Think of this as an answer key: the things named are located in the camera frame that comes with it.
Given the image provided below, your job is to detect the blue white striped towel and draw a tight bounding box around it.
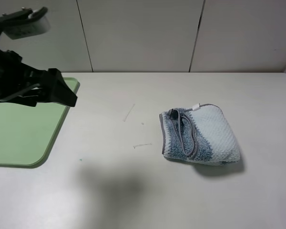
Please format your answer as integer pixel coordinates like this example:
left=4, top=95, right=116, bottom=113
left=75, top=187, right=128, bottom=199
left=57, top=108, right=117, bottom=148
left=159, top=104, right=241, bottom=166

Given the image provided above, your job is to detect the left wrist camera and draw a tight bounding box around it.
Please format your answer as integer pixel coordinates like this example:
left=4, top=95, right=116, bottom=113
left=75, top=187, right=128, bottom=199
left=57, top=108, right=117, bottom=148
left=0, top=7, right=50, bottom=40

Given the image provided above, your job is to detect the green plastic tray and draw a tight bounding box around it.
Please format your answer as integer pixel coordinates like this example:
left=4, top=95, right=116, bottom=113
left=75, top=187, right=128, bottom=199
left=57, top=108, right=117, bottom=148
left=0, top=76, right=81, bottom=169

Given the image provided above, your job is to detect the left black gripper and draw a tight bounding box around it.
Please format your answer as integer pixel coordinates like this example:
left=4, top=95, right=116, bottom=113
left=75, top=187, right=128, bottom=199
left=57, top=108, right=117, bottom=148
left=0, top=50, right=77, bottom=107

